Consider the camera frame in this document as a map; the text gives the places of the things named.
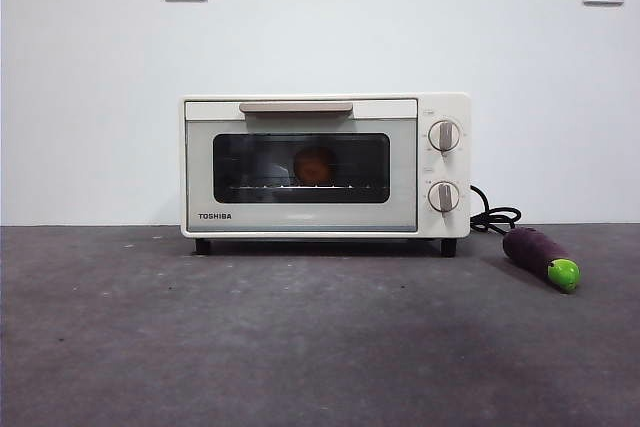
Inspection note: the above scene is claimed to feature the brown potato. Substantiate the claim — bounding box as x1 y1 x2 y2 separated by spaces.
292 145 337 186

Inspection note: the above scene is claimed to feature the large oven control knob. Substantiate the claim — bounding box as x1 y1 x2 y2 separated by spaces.
428 119 464 153

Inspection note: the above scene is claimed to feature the cream toaster oven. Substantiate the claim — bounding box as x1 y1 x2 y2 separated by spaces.
179 92 472 258

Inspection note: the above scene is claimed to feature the purple eggplant with green stem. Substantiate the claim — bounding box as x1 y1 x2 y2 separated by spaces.
502 226 582 294

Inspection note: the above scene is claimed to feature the small oven control knob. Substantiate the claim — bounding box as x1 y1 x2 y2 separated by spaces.
427 180 461 213

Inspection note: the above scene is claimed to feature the glass oven door with handle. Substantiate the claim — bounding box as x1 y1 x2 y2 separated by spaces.
184 99 419 235

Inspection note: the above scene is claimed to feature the black oven power cable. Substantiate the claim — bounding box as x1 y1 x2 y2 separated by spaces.
469 184 524 237

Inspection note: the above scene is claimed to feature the metal wire oven rack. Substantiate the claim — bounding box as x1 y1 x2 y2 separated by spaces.
227 181 374 193

